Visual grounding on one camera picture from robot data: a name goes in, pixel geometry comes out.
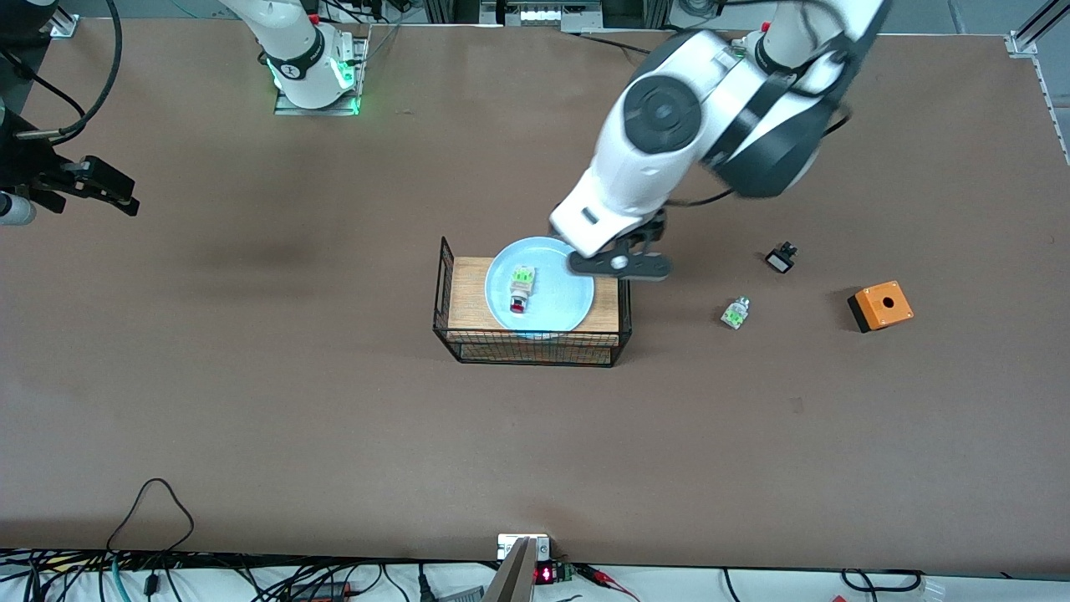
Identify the light blue round plate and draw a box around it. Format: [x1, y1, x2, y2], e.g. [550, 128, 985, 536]
[484, 237, 596, 334]

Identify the red push button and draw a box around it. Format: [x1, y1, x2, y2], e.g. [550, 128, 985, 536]
[507, 264, 538, 316]

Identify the orange button box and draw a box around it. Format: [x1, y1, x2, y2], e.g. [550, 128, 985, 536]
[847, 281, 915, 334]

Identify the wooden shelf board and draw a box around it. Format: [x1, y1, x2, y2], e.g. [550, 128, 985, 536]
[447, 257, 621, 345]

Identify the grey metal bar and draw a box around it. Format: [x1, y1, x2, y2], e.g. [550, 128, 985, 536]
[482, 538, 537, 602]

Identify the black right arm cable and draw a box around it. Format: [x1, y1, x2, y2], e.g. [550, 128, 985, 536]
[15, 0, 124, 145]

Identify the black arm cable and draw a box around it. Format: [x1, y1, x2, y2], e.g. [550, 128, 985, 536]
[667, 109, 853, 209]
[15, 0, 124, 145]

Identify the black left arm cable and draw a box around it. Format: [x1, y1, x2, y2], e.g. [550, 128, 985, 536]
[667, 109, 853, 209]

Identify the black wire rack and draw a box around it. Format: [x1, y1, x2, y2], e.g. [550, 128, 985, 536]
[432, 237, 632, 368]

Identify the black cable across table edge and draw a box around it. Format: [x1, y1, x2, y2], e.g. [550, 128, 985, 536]
[573, 28, 653, 58]

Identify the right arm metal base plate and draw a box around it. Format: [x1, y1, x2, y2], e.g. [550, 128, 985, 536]
[274, 33, 370, 116]

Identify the black looped cable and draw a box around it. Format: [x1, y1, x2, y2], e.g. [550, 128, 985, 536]
[106, 477, 196, 554]

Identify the silver metal bracket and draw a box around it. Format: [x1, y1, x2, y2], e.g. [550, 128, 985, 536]
[497, 533, 552, 562]

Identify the red clip lead cable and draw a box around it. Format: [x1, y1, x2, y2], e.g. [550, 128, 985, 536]
[577, 564, 643, 602]

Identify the aluminium frame profile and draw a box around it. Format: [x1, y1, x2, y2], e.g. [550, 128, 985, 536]
[1006, 0, 1070, 59]

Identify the black coiled cable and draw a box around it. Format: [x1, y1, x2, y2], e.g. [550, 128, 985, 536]
[840, 569, 925, 594]

